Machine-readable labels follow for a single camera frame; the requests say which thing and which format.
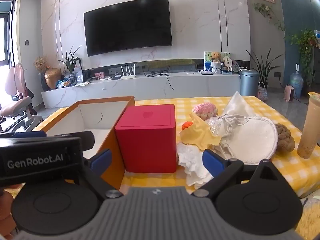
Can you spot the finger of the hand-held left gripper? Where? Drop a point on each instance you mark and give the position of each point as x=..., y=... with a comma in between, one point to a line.
x=30, y=134
x=85, y=138

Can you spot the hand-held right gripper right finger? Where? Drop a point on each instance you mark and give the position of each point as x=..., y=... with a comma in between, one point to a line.
x=213, y=161

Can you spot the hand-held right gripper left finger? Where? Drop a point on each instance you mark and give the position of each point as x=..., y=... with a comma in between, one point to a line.
x=101, y=158

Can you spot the orange cardboard box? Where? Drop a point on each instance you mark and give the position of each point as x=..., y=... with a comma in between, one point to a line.
x=117, y=145

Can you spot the white tissue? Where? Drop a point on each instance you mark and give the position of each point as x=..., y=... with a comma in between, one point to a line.
x=192, y=162

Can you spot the yellow snack packet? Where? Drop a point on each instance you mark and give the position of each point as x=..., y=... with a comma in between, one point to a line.
x=197, y=135

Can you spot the clear plastic bag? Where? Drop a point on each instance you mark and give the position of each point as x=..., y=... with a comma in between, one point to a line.
x=216, y=126

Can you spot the orange crochet toy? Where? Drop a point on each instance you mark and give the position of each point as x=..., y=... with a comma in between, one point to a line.
x=187, y=126

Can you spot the white round fabric pad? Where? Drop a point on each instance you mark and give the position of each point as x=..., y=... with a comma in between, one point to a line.
x=252, y=140

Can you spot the pink and white crochet pouch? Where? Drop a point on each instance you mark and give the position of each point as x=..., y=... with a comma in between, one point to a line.
x=203, y=110

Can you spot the white cloth napkin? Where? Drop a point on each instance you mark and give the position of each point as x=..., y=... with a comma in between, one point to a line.
x=237, y=106

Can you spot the brown plush toy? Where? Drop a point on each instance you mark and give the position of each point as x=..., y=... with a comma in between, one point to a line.
x=285, y=138

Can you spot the person's left hand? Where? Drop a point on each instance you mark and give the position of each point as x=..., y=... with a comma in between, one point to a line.
x=5, y=205

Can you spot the pink desk chair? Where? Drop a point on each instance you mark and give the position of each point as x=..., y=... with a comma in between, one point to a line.
x=17, y=105

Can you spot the red square box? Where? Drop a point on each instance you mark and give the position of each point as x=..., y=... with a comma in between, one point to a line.
x=147, y=145

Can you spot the paper sheet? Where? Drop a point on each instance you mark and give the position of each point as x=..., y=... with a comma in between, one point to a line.
x=82, y=83

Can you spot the gold round vase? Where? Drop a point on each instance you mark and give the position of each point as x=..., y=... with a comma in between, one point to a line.
x=52, y=78

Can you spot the snack packets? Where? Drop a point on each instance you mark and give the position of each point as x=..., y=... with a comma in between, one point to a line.
x=63, y=83

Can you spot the pink photo card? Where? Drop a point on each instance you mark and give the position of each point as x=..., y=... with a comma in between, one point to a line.
x=99, y=75

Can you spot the dried flower bunch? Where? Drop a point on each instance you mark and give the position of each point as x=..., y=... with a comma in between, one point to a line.
x=41, y=63

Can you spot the yellow checkered blanket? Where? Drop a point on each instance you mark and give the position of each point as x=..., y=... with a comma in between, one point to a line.
x=287, y=170

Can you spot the green plant in glass vase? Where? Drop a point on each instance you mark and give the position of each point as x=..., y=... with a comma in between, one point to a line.
x=71, y=65

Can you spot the white wifi router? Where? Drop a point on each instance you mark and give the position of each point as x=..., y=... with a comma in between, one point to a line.
x=128, y=76

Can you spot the white marble television console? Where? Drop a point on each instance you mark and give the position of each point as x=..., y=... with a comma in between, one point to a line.
x=150, y=87

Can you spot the woven pastel basket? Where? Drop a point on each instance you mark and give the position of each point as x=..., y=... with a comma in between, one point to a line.
x=262, y=93

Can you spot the grey metal trash can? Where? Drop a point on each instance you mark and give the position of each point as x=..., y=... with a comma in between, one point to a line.
x=249, y=83

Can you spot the white tablet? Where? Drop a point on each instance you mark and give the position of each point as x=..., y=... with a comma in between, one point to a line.
x=207, y=72

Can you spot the glass balcony door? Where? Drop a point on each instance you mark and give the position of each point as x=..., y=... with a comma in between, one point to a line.
x=7, y=42

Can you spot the patterned decorative plate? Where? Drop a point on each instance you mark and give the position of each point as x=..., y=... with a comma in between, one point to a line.
x=235, y=67

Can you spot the green and blue painting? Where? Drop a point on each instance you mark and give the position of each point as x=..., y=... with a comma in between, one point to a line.
x=207, y=62

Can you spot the round paper fan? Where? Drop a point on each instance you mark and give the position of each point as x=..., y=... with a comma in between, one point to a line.
x=227, y=61

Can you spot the pink space heater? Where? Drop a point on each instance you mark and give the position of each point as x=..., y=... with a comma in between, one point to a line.
x=289, y=93

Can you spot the bubble tea cup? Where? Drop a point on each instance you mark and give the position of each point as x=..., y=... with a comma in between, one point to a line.
x=310, y=127

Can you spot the brown teddy bear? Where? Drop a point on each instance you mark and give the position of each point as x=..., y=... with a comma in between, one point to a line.
x=215, y=56

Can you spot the snake plant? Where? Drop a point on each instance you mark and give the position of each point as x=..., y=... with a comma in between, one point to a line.
x=262, y=67

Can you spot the blue water jug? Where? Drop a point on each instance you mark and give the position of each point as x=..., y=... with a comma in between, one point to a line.
x=297, y=82

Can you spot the potted trailing vine plant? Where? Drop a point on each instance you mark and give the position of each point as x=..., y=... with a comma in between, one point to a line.
x=306, y=45

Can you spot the hanging vine plant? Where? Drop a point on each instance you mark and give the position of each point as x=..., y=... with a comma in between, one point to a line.
x=266, y=10

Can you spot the black picture frame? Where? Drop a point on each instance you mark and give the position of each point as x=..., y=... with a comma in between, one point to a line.
x=78, y=71

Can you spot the dark wall socket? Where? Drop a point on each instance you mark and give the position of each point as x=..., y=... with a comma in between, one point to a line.
x=277, y=74

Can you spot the black wall television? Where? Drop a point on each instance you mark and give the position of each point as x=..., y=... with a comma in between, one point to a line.
x=127, y=26

